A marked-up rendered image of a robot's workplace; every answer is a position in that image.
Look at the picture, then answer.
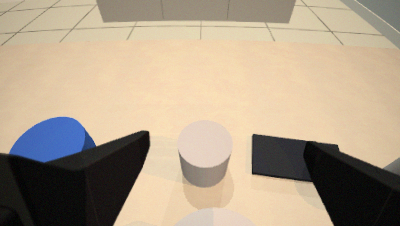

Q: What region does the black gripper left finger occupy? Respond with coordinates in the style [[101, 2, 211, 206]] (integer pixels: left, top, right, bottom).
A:
[[0, 130, 151, 226]]

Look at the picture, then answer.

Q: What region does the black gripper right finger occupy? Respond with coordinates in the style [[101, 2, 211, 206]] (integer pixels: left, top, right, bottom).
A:
[[303, 141, 400, 226]]

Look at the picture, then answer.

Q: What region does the grey cylinder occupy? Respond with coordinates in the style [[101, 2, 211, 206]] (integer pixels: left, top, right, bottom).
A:
[[177, 120, 233, 188]]

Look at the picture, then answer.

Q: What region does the dark grey flat rectangular plate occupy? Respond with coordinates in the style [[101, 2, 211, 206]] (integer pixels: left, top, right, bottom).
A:
[[252, 134, 313, 182]]

